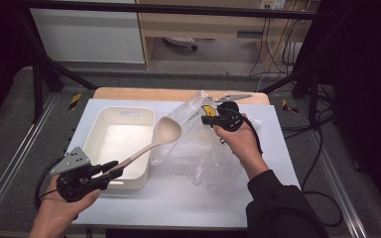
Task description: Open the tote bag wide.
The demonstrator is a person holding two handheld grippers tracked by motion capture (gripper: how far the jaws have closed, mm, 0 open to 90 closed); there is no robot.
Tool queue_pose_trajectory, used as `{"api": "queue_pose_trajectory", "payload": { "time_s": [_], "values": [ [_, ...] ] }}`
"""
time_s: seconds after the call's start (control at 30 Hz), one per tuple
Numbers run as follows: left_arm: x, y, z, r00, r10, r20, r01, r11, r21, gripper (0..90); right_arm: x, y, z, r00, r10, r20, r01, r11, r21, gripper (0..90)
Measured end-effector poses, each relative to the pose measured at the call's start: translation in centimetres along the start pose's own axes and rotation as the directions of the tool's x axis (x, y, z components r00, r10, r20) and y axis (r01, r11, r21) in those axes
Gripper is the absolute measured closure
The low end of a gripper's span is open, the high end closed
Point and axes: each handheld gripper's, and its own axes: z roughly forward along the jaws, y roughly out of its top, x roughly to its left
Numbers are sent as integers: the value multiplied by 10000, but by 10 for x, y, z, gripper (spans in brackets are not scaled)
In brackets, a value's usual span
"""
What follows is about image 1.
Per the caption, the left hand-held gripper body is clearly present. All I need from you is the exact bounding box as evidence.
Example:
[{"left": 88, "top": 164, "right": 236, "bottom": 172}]
[{"left": 49, "top": 146, "right": 109, "bottom": 203}]

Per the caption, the beige ladle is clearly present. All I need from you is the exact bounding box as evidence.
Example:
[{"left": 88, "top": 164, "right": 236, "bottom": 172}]
[{"left": 107, "top": 116, "right": 183, "bottom": 175}]

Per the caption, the bundle of hanging cables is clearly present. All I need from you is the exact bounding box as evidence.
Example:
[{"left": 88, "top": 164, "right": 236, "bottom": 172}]
[{"left": 249, "top": 16, "right": 312, "bottom": 77}]

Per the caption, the wooden desk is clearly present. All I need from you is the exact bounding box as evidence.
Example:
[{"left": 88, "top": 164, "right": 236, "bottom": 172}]
[{"left": 135, "top": 0, "right": 321, "bottom": 70}]

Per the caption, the hand-held gripper cable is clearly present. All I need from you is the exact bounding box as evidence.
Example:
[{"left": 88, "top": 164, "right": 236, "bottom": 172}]
[
  {"left": 226, "top": 107, "right": 265, "bottom": 157},
  {"left": 34, "top": 158, "right": 64, "bottom": 211}
]

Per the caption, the clear plastic bag yellow smiley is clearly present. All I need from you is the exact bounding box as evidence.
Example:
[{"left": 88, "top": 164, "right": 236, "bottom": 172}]
[{"left": 149, "top": 89, "right": 263, "bottom": 189}]

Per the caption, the white cabinet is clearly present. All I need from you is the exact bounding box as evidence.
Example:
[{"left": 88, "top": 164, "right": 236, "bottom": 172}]
[{"left": 30, "top": 8, "right": 146, "bottom": 64}]

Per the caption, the white power strip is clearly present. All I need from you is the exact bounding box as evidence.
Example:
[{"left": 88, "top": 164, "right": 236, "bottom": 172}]
[{"left": 259, "top": 0, "right": 287, "bottom": 10}]

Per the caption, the white plastic bin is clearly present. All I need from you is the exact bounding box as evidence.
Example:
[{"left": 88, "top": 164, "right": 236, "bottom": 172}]
[{"left": 82, "top": 106, "right": 156, "bottom": 194}]

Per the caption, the black metal stand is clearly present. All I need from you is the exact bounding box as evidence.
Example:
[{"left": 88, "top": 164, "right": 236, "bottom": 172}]
[
  {"left": 16, "top": 13, "right": 97, "bottom": 123},
  {"left": 261, "top": 19, "right": 335, "bottom": 130}
]

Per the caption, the grey chair base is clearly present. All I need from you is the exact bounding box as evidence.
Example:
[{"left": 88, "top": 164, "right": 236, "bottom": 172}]
[{"left": 163, "top": 36, "right": 198, "bottom": 53}]

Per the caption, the yellow black tape marker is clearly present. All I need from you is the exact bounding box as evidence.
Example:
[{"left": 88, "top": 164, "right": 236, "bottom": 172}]
[
  {"left": 67, "top": 92, "right": 82, "bottom": 111},
  {"left": 281, "top": 98, "right": 299, "bottom": 114}
]

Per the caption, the left hand-held gripper cable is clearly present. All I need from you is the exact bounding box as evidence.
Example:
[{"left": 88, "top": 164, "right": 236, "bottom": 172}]
[{"left": 34, "top": 158, "right": 64, "bottom": 211}]

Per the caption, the wooden table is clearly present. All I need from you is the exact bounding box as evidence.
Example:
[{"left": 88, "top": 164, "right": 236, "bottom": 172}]
[{"left": 92, "top": 86, "right": 271, "bottom": 106}]

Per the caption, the black metal frame bar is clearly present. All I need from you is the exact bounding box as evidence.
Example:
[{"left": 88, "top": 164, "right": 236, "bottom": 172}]
[{"left": 13, "top": 0, "right": 331, "bottom": 20}]

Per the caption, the person's left hand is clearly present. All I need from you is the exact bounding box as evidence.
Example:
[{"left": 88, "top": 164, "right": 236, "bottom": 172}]
[{"left": 29, "top": 174, "right": 102, "bottom": 238}]

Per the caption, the person's right hand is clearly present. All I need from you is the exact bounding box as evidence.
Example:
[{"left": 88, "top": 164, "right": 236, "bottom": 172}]
[{"left": 212, "top": 113, "right": 270, "bottom": 181}]

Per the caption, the right hand-held gripper cable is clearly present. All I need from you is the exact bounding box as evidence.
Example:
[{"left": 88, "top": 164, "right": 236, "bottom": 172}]
[{"left": 226, "top": 107, "right": 265, "bottom": 157}]

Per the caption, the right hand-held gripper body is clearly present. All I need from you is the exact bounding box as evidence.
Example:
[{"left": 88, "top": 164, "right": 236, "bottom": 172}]
[{"left": 215, "top": 94, "right": 253, "bottom": 133}]

